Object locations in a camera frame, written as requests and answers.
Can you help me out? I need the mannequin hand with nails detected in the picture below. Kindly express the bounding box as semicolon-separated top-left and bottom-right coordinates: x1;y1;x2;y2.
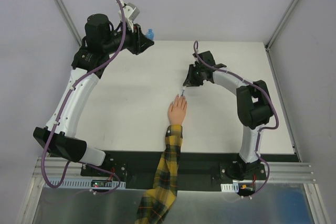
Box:
167;94;187;125

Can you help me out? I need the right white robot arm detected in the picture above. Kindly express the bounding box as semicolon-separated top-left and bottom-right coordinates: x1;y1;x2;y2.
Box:
183;51;279;180

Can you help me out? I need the right aluminium frame post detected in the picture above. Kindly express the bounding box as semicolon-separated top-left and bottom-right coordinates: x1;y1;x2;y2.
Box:
265;0;320;49

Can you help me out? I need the purple cable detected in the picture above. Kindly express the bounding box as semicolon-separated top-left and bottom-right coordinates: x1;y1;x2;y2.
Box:
193;40;280;202
39;0;128;195

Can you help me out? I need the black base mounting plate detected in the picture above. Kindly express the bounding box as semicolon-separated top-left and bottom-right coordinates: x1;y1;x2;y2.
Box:
80;148;266;191

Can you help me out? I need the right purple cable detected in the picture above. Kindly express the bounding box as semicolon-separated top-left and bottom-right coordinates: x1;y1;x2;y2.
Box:
193;40;280;202

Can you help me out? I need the left aluminium frame post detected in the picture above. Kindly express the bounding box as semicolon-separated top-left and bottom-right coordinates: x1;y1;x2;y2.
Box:
54;0;82;46

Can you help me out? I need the aluminium frame post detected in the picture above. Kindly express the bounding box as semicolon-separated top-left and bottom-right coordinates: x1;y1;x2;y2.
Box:
54;0;82;46
265;0;320;49

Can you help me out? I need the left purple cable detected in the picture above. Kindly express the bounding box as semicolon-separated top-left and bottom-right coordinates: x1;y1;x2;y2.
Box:
39;0;128;195

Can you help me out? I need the yellow plaid sleeve forearm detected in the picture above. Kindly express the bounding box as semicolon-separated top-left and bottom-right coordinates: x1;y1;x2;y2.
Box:
135;125;183;223

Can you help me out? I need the blue nail polish bottle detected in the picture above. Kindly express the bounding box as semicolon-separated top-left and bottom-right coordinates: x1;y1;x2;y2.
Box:
145;29;154;40

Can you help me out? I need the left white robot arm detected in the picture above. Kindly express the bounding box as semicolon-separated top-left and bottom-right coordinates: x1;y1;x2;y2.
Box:
33;14;154;176

